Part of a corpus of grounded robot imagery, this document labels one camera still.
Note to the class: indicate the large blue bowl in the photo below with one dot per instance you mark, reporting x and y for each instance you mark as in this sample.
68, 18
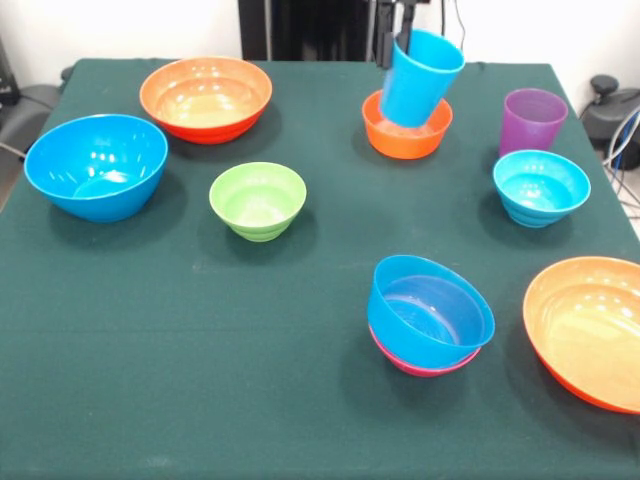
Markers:
95, 165

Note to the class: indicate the purple cup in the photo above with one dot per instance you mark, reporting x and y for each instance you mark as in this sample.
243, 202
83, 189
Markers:
530, 125

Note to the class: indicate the pink bowl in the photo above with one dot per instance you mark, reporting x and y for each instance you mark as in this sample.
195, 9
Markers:
420, 369

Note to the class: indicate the dark green tablecloth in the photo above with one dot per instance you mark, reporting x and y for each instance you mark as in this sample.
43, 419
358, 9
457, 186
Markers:
200, 350

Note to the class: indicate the green ribbed bowl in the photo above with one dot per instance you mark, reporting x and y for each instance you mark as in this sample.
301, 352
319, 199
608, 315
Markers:
257, 205

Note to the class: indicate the light blue ribbed bowl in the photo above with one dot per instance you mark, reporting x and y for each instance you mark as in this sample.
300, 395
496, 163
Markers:
541, 195

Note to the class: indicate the blue cup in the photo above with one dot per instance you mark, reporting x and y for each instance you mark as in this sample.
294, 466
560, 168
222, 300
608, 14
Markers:
415, 90

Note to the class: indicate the large orange bowl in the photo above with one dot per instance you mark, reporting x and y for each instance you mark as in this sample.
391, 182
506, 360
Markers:
585, 330
205, 100

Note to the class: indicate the small orange bowl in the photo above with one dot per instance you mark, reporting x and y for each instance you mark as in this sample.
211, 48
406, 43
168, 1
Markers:
400, 142

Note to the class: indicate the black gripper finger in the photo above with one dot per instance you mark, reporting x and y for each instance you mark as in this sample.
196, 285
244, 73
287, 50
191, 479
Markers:
407, 25
384, 45

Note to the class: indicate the dark grey pedestal foot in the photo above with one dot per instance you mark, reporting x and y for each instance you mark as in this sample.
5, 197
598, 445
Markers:
615, 115

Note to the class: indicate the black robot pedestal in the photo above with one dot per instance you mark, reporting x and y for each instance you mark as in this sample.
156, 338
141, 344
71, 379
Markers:
315, 30

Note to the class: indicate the medium blue bowl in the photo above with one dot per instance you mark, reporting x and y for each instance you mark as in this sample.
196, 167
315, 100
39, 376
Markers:
425, 320

